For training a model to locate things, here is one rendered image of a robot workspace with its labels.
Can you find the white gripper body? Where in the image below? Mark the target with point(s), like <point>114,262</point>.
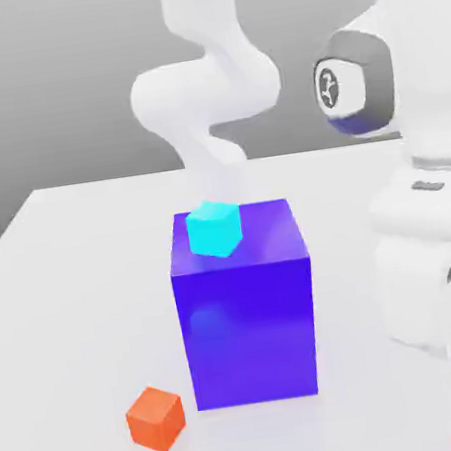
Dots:
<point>412,288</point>

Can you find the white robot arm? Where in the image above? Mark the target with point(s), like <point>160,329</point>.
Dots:
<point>206,90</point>

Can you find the small cyan cube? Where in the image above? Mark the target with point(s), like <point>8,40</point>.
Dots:
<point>212,231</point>

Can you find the small orange cube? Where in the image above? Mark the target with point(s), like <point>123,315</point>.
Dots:
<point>154,421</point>

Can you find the large blue box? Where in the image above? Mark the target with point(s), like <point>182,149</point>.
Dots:
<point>248,327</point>

